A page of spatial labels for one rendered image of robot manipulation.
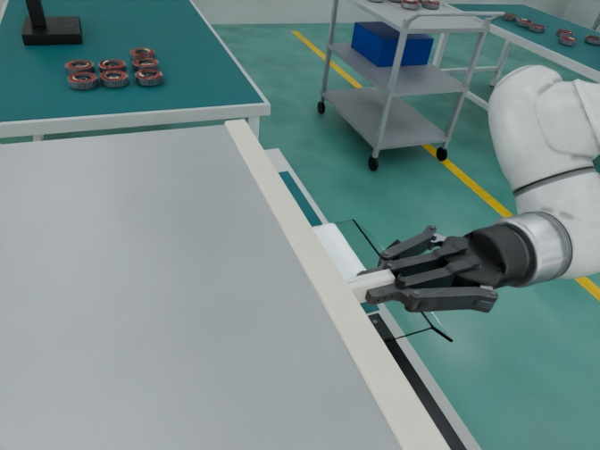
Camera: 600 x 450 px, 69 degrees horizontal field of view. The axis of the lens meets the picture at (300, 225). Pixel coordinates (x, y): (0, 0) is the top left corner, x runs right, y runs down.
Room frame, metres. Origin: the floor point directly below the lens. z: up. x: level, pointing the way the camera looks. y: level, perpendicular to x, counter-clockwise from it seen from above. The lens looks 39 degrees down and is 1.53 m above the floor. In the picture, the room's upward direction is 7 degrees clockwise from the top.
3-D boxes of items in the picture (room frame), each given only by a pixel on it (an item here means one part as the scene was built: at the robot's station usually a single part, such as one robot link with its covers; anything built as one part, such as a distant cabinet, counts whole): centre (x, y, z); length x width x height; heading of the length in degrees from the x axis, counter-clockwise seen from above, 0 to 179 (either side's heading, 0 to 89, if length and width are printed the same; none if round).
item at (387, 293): (0.32, -0.11, 1.18); 0.05 x 0.03 x 0.01; 116
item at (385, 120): (3.04, -0.50, 0.51); 1.01 x 0.60 x 1.01; 26
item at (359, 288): (0.33, -0.08, 1.18); 0.07 x 0.01 x 0.03; 116
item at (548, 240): (0.43, -0.28, 1.18); 0.09 x 0.06 x 0.09; 26
